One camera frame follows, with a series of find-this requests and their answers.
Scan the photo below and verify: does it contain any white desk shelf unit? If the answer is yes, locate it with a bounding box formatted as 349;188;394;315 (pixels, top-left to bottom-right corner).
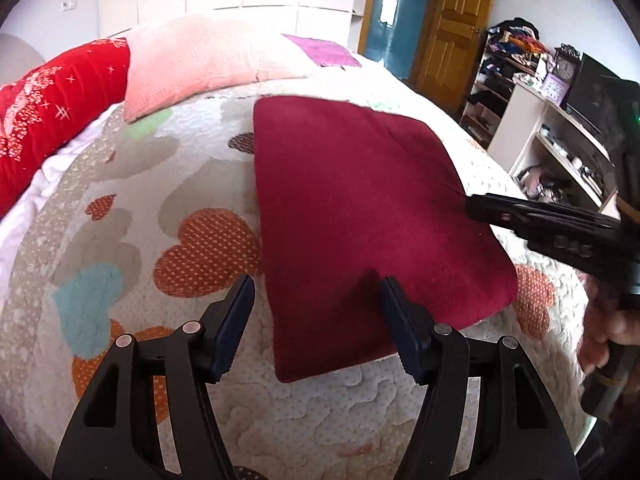
488;82;620;218

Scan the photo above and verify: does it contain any black monitor screen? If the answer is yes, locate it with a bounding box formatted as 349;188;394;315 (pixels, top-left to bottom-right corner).
563;54;622;151

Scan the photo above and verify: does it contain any round beige headboard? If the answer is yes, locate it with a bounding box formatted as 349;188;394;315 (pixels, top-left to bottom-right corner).
0;32;44;84

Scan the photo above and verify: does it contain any purple cloth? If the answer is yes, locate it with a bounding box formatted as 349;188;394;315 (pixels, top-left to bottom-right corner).
285;35;361;67

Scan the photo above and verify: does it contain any dark red knit sweater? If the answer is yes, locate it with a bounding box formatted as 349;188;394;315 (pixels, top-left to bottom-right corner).
253;96;518;382

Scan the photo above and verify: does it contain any white fleece blanket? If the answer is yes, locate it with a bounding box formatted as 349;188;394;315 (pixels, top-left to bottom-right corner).
0;104;117;306

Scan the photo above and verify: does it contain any red floral quilted duvet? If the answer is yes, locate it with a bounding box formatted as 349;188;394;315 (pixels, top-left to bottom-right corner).
0;38;130;214

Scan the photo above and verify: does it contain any cluttered shelf rack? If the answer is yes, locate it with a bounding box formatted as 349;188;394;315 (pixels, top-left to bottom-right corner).
459;18;552;150

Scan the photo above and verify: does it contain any person right hand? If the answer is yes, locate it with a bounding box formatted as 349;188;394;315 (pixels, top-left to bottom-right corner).
577;276;639;375

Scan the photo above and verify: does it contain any small desk clock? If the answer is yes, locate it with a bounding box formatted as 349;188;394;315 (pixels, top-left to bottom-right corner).
552;44;580;84

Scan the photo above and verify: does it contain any wooden door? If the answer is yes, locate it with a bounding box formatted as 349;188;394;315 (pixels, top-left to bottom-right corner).
409;0;492;116

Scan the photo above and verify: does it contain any pink corduroy pillow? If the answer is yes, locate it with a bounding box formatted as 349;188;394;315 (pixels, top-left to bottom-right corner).
124;18;319;122

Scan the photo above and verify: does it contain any white wall switch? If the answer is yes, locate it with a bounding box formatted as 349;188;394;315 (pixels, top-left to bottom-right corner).
61;0;77;12

